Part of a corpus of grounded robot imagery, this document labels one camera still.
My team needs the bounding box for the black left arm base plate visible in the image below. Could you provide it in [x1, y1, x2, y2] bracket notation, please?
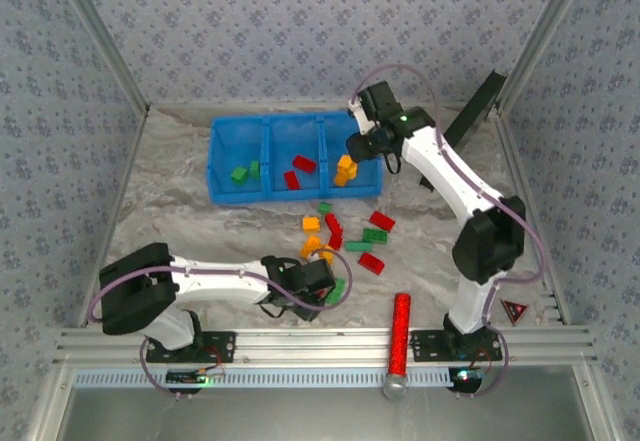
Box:
[144, 330, 237, 364]

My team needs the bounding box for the red glitter microphone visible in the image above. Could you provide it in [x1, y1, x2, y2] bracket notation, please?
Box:
[382, 291, 413, 401]

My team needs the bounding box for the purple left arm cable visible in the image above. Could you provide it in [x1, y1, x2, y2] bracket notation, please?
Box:
[83, 249, 354, 400]

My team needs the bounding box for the aluminium frame post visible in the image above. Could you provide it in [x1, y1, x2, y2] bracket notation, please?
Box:
[497, 0, 599, 112]
[49, 0, 151, 112]

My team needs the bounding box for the blue three-compartment bin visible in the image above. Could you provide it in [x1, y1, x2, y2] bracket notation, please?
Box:
[207, 110, 386, 206]

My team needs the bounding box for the circuit board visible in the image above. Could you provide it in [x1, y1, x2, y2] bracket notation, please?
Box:
[166, 369, 211, 387]
[449, 367, 485, 395]

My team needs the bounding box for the aluminium wall rail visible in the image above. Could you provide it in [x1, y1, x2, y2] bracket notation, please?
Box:
[147, 102, 466, 111]

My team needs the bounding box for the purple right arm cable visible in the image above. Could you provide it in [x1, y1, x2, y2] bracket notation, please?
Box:
[349, 63, 547, 400]

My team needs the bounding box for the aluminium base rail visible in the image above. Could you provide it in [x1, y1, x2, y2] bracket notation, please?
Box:
[53, 328, 599, 367]

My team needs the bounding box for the right circuit board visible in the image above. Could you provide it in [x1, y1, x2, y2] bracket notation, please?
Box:
[449, 367, 485, 395]

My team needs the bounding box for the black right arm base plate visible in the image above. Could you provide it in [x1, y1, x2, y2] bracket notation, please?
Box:
[409, 329, 503, 362]

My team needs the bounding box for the grey metal sheet panel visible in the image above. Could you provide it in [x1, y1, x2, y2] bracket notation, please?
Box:
[59, 388, 596, 441]

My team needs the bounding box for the black angled bar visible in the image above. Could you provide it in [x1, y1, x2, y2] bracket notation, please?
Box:
[418, 69, 509, 193]

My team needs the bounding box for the grey slotted cable duct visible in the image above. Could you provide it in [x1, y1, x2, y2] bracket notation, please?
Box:
[73, 366, 454, 390]

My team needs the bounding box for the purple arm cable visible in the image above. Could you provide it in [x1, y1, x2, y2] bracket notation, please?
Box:
[349, 63, 547, 400]
[83, 249, 354, 400]

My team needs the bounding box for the left circuit board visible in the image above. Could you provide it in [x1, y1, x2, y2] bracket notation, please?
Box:
[166, 369, 211, 387]

